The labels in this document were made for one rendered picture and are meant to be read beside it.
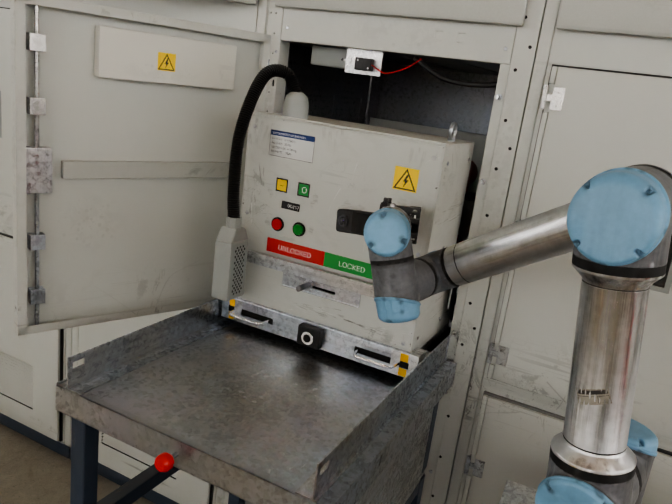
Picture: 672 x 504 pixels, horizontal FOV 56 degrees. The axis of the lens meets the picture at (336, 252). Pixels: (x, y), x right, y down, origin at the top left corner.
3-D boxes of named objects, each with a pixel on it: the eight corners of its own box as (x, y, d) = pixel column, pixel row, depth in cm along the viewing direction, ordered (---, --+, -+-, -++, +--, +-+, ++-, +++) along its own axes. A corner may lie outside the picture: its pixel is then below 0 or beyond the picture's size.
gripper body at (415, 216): (416, 242, 128) (415, 249, 116) (374, 237, 129) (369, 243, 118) (421, 205, 127) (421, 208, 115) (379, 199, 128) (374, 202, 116)
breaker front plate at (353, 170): (406, 359, 141) (443, 146, 128) (231, 302, 161) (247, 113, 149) (408, 357, 142) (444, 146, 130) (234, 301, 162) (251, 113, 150)
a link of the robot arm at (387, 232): (365, 264, 103) (358, 212, 102) (371, 255, 113) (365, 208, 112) (413, 259, 101) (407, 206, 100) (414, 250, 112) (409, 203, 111)
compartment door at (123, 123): (9, 325, 148) (5, -10, 129) (237, 291, 190) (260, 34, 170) (18, 336, 144) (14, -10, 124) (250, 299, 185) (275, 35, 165)
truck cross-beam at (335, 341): (415, 381, 141) (419, 357, 139) (220, 316, 163) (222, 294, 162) (422, 374, 145) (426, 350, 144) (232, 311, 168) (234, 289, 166)
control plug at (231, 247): (226, 302, 149) (232, 231, 144) (210, 297, 151) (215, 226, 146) (246, 294, 156) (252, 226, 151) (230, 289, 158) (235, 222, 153)
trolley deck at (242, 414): (327, 540, 100) (331, 508, 98) (55, 409, 126) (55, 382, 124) (452, 384, 159) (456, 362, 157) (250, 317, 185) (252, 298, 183)
